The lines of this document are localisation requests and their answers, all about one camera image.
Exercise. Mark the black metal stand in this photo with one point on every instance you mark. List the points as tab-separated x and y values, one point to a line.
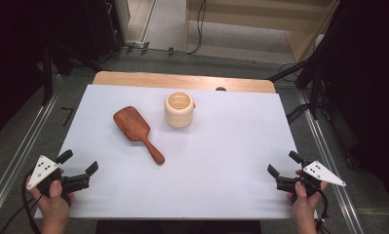
47	78
315	94

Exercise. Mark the light wooden table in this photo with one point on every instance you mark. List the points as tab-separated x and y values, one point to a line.
149	79

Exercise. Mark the light wooden shelf unit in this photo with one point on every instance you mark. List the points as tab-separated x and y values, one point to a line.
305	39

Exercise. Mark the person's left hand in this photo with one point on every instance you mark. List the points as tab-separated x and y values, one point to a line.
55	208

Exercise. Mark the brown wooden hairbrush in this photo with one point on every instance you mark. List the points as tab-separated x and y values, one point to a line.
133	125

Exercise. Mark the person's right hand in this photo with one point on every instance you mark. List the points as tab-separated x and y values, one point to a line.
304	208

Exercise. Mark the white table board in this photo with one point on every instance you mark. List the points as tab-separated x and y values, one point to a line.
221	162

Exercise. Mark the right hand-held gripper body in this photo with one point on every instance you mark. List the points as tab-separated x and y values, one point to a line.
322	172

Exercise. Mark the metal floor rail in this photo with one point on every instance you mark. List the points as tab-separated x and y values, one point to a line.
23	149
331	169

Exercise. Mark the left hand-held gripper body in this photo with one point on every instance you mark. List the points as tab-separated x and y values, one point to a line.
42	170

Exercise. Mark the dark cabinet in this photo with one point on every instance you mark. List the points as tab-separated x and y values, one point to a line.
101	29

